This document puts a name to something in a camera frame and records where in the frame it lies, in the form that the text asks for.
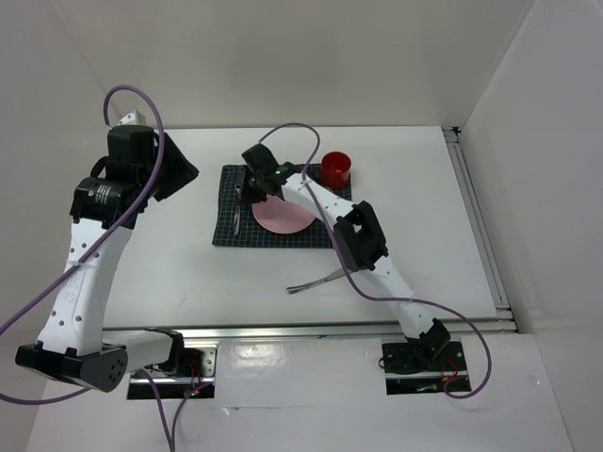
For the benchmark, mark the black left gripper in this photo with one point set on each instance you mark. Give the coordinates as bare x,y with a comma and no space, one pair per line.
182,169

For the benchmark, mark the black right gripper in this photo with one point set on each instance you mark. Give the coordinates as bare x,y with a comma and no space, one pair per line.
247,196

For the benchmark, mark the silver fork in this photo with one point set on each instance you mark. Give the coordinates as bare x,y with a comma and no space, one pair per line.
236,220

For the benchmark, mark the pink plate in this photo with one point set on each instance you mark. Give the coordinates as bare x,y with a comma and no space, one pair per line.
280,217

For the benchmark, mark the dark checked cloth napkin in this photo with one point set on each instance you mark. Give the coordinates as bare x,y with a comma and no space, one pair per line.
251,234

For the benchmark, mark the red mug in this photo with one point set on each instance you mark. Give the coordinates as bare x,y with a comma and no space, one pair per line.
335,170

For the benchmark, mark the silver knife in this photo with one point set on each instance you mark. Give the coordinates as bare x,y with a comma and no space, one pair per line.
296,289

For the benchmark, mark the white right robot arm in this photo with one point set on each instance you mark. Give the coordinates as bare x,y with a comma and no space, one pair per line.
359,242

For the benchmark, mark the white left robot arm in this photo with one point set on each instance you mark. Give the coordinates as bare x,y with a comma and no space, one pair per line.
72,346

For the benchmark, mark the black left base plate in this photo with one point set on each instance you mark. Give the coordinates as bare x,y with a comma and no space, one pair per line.
193,365

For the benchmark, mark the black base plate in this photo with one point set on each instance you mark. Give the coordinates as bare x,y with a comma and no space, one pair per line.
406,359
193,365

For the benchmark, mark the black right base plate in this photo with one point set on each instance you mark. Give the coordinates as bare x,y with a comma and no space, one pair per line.
406,359

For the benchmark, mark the aluminium right rail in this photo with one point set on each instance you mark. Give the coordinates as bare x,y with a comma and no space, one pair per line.
472,207

